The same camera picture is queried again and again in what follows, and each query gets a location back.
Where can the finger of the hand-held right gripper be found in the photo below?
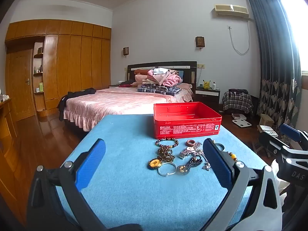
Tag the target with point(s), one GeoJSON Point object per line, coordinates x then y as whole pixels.
{"type": "Point", "coordinates": [270, 143]}
{"type": "Point", "coordinates": [291, 131]}

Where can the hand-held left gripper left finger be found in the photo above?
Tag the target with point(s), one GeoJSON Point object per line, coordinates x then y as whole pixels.
{"type": "Point", "coordinates": [92, 163]}

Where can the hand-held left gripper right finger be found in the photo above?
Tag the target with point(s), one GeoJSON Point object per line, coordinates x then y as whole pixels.
{"type": "Point", "coordinates": [216, 166]}

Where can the silver wristwatch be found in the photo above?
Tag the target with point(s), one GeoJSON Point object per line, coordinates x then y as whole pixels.
{"type": "Point", "coordinates": [186, 152]}

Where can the red metal tin box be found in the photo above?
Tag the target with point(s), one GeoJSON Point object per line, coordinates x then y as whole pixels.
{"type": "Point", "coordinates": [187, 127]}

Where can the silver bangle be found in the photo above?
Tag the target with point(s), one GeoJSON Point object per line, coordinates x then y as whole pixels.
{"type": "Point", "coordinates": [166, 174]}

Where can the round gold pendant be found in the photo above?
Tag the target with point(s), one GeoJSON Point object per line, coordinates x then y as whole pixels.
{"type": "Point", "coordinates": [155, 164]}

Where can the white booklet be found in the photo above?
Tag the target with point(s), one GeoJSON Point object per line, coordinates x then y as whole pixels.
{"type": "Point", "coordinates": [267, 130]}

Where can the small wooden stool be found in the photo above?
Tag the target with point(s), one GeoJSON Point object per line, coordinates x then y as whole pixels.
{"type": "Point", "coordinates": [266, 119]}

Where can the white bathroom scale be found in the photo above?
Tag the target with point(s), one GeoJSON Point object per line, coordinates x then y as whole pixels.
{"type": "Point", "coordinates": [241, 123]}

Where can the white flat box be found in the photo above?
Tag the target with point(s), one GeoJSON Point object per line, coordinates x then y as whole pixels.
{"type": "Point", "coordinates": [238, 115]}

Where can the blue tablecloth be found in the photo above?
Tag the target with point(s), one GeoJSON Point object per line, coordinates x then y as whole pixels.
{"type": "Point", "coordinates": [134, 185]}

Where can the plaid covered chair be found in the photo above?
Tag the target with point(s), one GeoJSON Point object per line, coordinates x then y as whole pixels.
{"type": "Point", "coordinates": [237, 103]}

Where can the black bag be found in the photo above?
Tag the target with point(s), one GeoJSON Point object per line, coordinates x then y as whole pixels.
{"type": "Point", "coordinates": [238, 91]}

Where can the bed with pink bedspread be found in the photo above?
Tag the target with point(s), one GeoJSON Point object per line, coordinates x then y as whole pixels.
{"type": "Point", "coordinates": [115, 103]}

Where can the dark floral curtain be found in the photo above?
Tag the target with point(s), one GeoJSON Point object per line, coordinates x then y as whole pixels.
{"type": "Point", "coordinates": [272, 65]}

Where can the dark nightstand white drawer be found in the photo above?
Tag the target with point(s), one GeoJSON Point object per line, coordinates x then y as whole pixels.
{"type": "Point", "coordinates": [207, 96]}

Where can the black garment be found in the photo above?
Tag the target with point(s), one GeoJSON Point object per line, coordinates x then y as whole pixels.
{"type": "Point", "coordinates": [79, 93]}

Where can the yellow plush toy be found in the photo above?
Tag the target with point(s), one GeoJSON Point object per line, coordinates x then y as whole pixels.
{"type": "Point", "coordinates": [206, 84]}

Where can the dark red garment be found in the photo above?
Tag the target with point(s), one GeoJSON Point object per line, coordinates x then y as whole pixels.
{"type": "Point", "coordinates": [126, 83]}

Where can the wooden dresser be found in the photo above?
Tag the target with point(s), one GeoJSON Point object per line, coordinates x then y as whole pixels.
{"type": "Point", "coordinates": [7, 137]}

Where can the folded plaid clothes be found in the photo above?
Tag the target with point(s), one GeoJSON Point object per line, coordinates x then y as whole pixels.
{"type": "Point", "coordinates": [156, 89]}

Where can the wooden wardrobe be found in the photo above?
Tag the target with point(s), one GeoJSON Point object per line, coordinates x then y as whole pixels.
{"type": "Point", "coordinates": [72, 65]}

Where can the pile of pink clothes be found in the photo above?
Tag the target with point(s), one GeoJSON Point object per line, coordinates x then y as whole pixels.
{"type": "Point", "coordinates": [166, 78]}

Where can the dark wooden headboard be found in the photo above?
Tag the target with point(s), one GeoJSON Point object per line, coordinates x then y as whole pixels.
{"type": "Point", "coordinates": [187, 68]}

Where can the bright window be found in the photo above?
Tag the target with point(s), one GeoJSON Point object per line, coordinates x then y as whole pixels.
{"type": "Point", "coordinates": [297, 28]}

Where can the wooden door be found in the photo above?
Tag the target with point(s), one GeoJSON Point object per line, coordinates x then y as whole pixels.
{"type": "Point", "coordinates": [19, 84]}

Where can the beige air conditioner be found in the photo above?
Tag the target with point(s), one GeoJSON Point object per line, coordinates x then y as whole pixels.
{"type": "Point", "coordinates": [231, 10]}

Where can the wall socket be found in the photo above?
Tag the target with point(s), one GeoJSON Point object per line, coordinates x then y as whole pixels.
{"type": "Point", "coordinates": [201, 65]}

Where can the small wall lamp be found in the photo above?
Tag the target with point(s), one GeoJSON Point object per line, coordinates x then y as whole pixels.
{"type": "Point", "coordinates": [125, 51]}

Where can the large wall lamp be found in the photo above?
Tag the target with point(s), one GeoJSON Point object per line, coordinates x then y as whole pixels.
{"type": "Point", "coordinates": [200, 42]}

